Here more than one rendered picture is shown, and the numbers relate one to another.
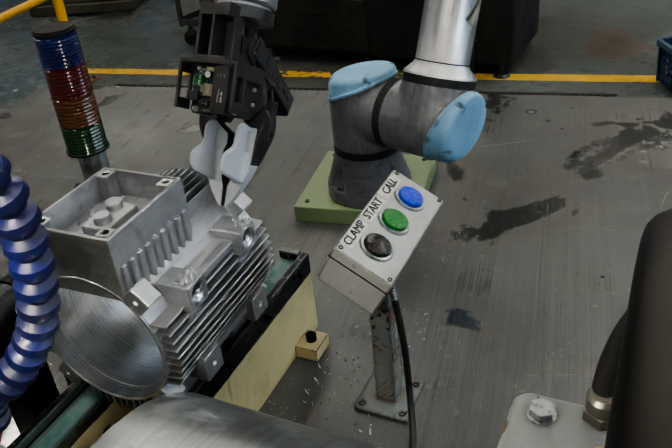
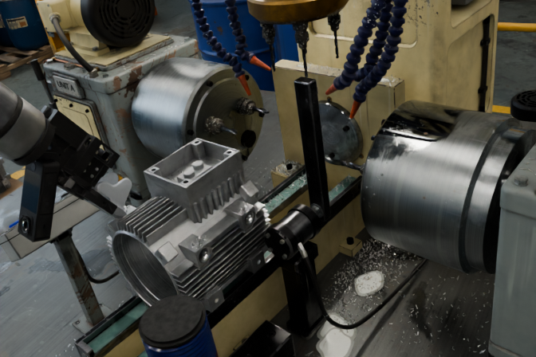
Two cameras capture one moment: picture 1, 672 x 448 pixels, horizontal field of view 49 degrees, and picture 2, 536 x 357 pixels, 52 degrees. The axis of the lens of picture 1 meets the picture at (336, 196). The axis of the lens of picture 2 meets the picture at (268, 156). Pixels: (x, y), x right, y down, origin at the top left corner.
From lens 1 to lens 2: 1.45 m
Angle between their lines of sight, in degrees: 118
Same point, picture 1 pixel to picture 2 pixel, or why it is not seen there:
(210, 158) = (115, 196)
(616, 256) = not seen: outside the picture
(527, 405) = (106, 77)
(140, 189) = (170, 189)
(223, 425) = (179, 80)
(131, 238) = (186, 154)
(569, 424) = (102, 75)
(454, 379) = (54, 325)
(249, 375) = not seen: hidden behind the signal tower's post
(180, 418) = (189, 79)
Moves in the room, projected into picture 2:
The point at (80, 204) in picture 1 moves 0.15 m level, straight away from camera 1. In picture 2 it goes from (209, 180) to (214, 240)
